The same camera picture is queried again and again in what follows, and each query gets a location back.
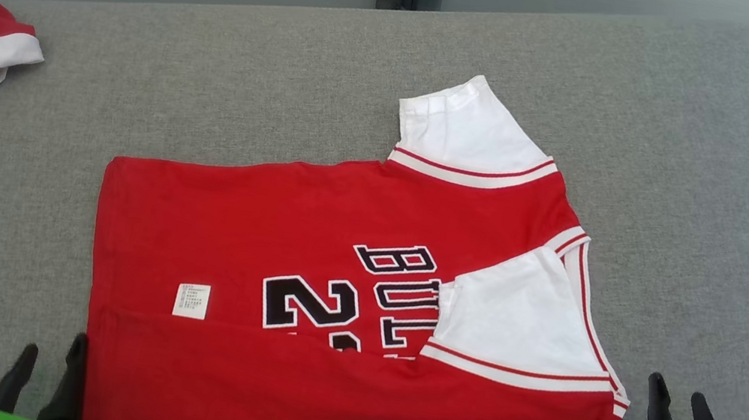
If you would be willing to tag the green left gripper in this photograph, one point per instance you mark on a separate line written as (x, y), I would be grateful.
(8, 418)

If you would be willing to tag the red and white basketball jersey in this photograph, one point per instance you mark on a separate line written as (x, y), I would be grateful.
(226, 231)

